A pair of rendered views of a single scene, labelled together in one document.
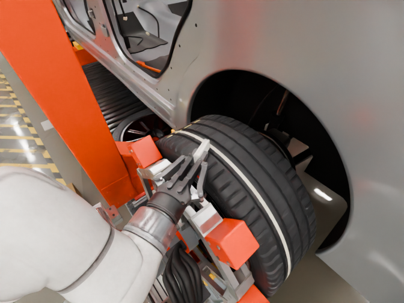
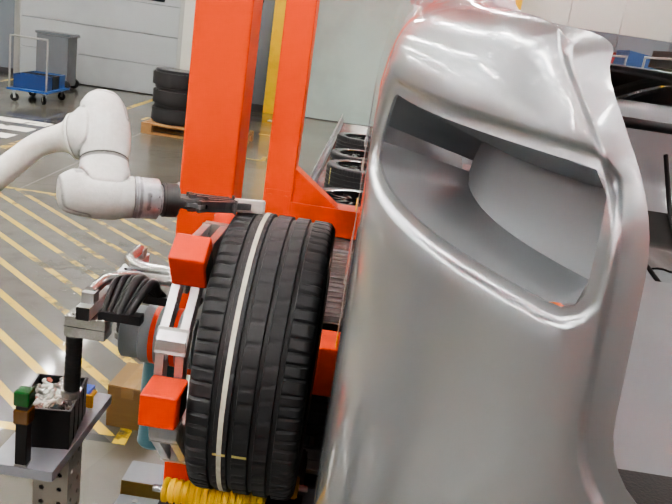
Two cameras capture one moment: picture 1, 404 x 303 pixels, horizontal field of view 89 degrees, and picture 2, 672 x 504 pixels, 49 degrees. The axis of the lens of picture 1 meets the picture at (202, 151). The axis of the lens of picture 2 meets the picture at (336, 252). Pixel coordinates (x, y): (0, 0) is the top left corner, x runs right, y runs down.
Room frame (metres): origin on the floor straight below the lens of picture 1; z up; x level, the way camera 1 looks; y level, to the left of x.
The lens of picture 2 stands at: (-0.73, -1.25, 1.59)
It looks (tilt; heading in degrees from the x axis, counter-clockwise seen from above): 16 degrees down; 41
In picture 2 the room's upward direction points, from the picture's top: 9 degrees clockwise
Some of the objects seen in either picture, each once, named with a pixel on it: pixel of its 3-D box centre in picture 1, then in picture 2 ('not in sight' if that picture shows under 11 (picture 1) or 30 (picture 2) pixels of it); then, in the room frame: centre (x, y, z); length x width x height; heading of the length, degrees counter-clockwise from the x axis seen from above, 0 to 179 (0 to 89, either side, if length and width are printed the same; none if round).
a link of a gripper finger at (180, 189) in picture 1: (190, 177); (212, 204); (0.28, 0.03, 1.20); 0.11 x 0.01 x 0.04; 154
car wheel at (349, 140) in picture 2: not in sight; (363, 146); (6.00, 4.50, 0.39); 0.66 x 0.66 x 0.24
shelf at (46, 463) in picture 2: not in sight; (55, 429); (0.17, 0.48, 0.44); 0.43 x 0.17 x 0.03; 40
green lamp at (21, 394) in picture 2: not in sight; (24, 396); (0.01, 0.35, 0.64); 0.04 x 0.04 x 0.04; 40
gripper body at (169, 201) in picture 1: (171, 199); (181, 201); (0.22, 0.07, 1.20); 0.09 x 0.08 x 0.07; 155
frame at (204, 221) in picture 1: (186, 228); (197, 340); (0.30, 0.06, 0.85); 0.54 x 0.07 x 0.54; 40
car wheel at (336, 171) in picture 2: not in sight; (361, 178); (4.38, 3.09, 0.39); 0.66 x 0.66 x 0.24
